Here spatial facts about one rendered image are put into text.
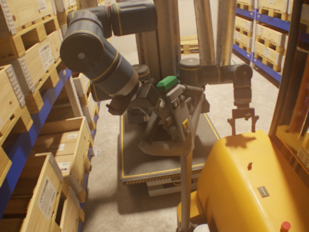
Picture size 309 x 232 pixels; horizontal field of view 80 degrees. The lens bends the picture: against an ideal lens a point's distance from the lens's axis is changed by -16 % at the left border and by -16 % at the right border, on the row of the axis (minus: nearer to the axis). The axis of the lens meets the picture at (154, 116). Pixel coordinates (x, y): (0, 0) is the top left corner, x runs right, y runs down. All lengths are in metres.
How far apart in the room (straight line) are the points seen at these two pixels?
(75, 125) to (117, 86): 1.77
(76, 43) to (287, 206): 1.04
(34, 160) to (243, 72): 1.33
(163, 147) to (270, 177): 0.64
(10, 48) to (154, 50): 1.23
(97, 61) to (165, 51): 1.50
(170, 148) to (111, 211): 1.43
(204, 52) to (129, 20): 0.76
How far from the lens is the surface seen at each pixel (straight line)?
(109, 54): 0.55
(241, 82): 1.23
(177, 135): 0.82
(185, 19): 6.33
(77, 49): 0.52
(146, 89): 0.62
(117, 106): 0.60
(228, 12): 1.58
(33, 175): 1.55
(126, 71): 0.57
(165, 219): 1.99
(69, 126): 2.34
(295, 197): 1.15
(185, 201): 1.16
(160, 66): 2.04
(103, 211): 2.14
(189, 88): 0.87
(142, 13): 0.67
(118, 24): 0.66
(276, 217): 1.05
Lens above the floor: 1.75
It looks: 34 degrees down
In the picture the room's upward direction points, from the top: 7 degrees counter-clockwise
